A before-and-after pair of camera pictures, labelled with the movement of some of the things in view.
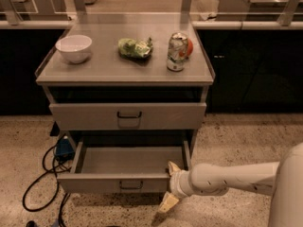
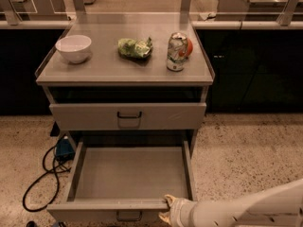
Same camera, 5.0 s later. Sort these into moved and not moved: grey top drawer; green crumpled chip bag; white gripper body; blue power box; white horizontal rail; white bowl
Moved: white gripper body
Not moved: grey top drawer; white horizontal rail; white bowl; blue power box; green crumpled chip bag
